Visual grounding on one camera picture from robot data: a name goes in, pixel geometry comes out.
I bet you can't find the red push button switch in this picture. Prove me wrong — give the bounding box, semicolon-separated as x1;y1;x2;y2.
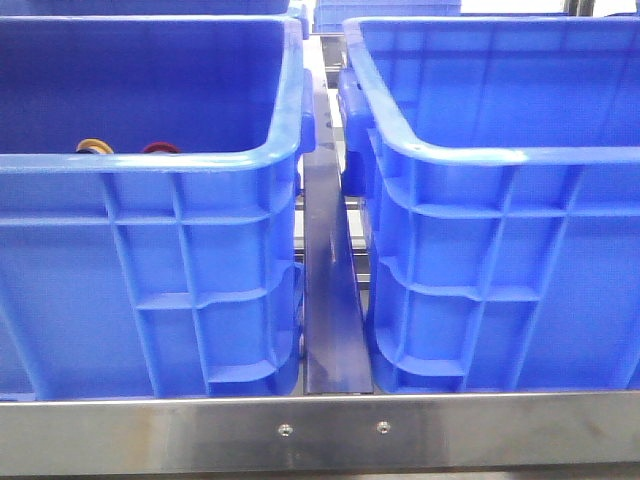
142;141;181;154

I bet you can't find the yellow push button switch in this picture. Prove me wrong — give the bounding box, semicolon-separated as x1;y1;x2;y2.
76;138;114;155

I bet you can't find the steel centre divider bar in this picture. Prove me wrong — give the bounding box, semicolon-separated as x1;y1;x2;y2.
303;77;374;395

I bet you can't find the right blue plastic crate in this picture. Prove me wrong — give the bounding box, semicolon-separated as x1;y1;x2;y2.
344;16;639;393

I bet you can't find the blue plastic crate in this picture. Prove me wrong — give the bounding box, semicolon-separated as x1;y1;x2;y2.
1;16;315;402
344;16;639;393

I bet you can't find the left blue plastic crate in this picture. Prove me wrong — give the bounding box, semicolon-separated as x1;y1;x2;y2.
1;16;315;402

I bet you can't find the rear right blue crate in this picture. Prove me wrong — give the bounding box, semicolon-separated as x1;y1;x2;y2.
313;0;462;33

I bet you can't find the rear left blue crate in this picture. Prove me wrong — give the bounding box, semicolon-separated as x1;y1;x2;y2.
1;0;309;39

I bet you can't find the left rail screw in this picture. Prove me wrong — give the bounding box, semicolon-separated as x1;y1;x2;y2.
277;424;294;437

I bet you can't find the rail screw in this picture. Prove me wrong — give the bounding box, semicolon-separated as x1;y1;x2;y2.
376;421;391;435
277;424;294;437

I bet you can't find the right rail screw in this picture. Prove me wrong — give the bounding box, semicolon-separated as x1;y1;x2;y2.
376;421;391;435

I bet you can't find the steel front rail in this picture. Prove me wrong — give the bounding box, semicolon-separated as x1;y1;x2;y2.
1;391;639;476

